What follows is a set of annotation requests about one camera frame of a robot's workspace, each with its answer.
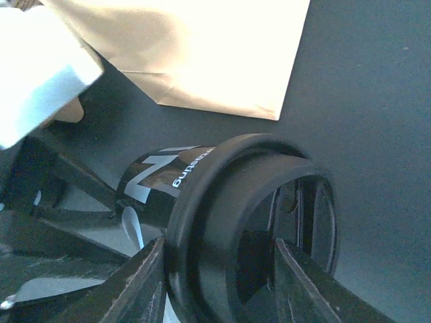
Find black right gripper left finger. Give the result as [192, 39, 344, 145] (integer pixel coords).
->
[92, 237, 166, 322]

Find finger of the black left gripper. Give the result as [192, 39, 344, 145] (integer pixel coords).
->
[1, 215, 129, 312]
[13, 135, 115, 219]

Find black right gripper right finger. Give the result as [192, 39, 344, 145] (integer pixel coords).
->
[274, 238, 393, 322]

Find black paper coffee cup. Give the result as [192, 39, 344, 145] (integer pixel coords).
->
[116, 145, 215, 251]

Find brown paper takeout bag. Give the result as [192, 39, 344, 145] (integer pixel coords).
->
[45, 1, 309, 120]

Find brown pulp cup carrier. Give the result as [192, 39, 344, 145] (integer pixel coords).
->
[51, 97, 84, 123]

